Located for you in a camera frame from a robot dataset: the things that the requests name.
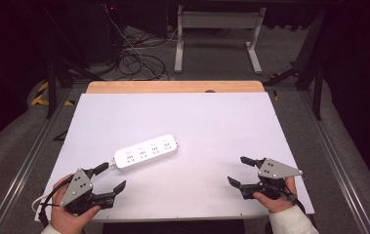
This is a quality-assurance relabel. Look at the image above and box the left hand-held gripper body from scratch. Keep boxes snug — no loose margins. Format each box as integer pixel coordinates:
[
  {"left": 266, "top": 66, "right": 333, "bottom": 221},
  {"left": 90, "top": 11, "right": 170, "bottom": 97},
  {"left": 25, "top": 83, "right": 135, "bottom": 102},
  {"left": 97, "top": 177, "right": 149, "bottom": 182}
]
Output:
[{"left": 59, "top": 167, "right": 116, "bottom": 216}]

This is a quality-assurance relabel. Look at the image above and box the white metal table frame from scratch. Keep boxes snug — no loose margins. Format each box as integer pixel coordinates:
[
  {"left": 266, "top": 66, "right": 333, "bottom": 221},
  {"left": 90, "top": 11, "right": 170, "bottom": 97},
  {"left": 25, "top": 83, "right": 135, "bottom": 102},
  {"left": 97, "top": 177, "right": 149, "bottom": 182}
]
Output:
[{"left": 173, "top": 4, "right": 267, "bottom": 75}]

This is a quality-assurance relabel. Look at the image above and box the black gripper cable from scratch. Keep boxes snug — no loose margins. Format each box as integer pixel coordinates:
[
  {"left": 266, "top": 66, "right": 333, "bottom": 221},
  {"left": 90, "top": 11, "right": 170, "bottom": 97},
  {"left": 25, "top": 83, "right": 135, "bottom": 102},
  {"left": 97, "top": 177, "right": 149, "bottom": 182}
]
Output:
[
  {"left": 37, "top": 177, "right": 73, "bottom": 228},
  {"left": 278, "top": 183, "right": 317, "bottom": 230}
]

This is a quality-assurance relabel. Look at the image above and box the yellow black floor tape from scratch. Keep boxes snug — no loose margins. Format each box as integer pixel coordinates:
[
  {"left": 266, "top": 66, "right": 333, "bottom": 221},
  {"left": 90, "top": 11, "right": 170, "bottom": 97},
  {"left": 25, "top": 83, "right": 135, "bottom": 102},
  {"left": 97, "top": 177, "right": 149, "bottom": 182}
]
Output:
[{"left": 30, "top": 81, "right": 76, "bottom": 107}]

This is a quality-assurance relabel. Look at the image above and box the black metal stand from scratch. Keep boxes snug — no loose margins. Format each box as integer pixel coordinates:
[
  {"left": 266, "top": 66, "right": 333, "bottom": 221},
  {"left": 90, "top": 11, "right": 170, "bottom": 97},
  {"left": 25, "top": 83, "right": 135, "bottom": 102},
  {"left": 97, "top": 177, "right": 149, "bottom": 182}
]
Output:
[
  {"left": 263, "top": 9, "right": 326, "bottom": 122},
  {"left": 40, "top": 6, "right": 106, "bottom": 120}
]

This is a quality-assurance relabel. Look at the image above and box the white floor cable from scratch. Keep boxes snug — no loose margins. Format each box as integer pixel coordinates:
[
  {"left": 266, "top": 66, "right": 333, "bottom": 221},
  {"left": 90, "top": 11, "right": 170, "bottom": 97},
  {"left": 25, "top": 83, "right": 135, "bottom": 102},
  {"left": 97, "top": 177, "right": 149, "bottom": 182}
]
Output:
[{"left": 103, "top": 3, "right": 179, "bottom": 81}]

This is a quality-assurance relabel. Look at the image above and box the person's dark lap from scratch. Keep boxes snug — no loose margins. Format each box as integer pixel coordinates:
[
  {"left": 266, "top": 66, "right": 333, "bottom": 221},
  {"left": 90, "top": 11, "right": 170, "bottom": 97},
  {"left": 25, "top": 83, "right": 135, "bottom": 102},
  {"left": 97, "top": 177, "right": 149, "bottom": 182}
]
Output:
[{"left": 102, "top": 219, "right": 246, "bottom": 234}]

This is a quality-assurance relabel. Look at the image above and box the person's right hand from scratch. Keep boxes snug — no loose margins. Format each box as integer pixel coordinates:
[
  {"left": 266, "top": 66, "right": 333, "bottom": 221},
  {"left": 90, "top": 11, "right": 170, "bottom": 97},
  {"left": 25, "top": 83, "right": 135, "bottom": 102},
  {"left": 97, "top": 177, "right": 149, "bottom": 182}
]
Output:
[{"left": 253, "top": 176, "right": 299, "bottom": 215}]

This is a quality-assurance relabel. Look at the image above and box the black floor cable bundle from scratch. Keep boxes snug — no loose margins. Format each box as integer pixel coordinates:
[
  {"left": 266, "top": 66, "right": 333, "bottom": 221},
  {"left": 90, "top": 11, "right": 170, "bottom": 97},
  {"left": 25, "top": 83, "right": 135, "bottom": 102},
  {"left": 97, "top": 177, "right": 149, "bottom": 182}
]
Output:
[{"left": 116, "top": 25, "right": 171, "bottom": 81}]

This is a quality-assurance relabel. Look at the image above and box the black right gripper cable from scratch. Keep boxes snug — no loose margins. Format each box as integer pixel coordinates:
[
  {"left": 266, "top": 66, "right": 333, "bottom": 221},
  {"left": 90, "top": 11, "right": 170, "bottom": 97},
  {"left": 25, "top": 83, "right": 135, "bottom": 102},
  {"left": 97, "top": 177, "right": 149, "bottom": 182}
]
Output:
[{"left": 278, "top": 183, "right": 317, "bottom": 230}]

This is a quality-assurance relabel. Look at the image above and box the white board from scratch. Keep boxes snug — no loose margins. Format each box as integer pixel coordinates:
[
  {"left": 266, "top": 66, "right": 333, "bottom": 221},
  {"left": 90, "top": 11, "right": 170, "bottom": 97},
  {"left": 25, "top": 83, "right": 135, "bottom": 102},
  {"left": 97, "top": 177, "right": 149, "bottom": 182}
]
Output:
[{"left": 34, "top": 92, "right": 316, "bottom": 223}]

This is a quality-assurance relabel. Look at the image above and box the aluminium floor rail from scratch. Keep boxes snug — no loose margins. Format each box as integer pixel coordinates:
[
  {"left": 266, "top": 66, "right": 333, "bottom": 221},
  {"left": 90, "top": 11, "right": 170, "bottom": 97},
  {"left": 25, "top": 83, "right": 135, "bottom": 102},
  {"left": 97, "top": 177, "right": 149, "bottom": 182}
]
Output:
[
  {"left": 298, "top": 91, "right": 370, "bottom": 234},
  {"left": 0, "top": 88, "right": 76, "bottom": 234}
]

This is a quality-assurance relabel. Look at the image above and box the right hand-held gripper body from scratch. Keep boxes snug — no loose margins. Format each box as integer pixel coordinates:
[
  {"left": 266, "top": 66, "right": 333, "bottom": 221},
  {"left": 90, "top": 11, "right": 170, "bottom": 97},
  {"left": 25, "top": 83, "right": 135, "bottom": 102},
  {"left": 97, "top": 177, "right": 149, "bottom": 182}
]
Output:
[{"left": 240, "top": 157, "right": 304, "bottom": 201}]

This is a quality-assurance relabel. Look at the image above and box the white power strip cable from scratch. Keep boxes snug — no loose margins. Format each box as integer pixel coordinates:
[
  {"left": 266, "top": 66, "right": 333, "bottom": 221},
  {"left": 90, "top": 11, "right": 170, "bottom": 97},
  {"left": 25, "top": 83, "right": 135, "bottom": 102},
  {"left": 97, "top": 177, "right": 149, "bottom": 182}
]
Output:
[{"left": 30, "top": 161, "right": 118, "bottom": 215}]

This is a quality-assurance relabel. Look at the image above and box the person's left hand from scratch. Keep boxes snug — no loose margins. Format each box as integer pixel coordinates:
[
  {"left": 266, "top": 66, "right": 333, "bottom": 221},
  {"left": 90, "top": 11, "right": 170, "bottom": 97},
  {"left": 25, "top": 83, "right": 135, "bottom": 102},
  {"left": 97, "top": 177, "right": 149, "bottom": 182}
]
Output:
[{"left": 50, "top": 175, "right": 103, "bottom": 234}]

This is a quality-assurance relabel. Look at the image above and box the white power strip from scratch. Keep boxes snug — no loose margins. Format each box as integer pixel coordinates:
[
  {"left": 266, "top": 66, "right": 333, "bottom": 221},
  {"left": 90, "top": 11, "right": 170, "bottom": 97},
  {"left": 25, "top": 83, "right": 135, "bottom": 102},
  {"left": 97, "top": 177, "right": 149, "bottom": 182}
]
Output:
[{"left": 113, "top": 133, "right": 180, "bottom": 172}]

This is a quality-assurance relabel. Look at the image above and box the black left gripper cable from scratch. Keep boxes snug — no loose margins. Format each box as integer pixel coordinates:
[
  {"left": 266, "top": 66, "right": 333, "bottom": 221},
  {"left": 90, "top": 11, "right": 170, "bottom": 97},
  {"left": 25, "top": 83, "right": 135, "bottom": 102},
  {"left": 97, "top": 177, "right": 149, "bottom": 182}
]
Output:
[{"left": 37, "top": 177, "right": 73, "bottom": 228}]

